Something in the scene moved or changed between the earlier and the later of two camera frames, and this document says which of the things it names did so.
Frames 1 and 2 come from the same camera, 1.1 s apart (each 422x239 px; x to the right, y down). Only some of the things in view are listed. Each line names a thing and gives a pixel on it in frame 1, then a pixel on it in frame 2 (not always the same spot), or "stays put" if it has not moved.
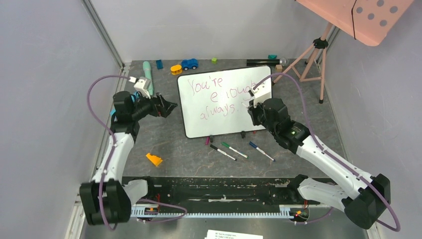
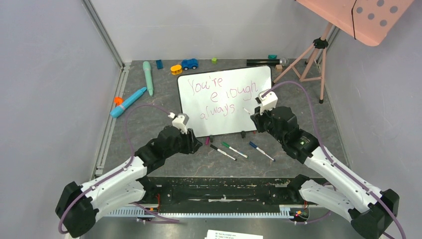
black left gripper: x=165 y=108 -> x=192 y=143
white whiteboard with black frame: x=215 y=102 stays put
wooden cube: x=278 y=67 stays put
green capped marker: x=240 y=153 stays put
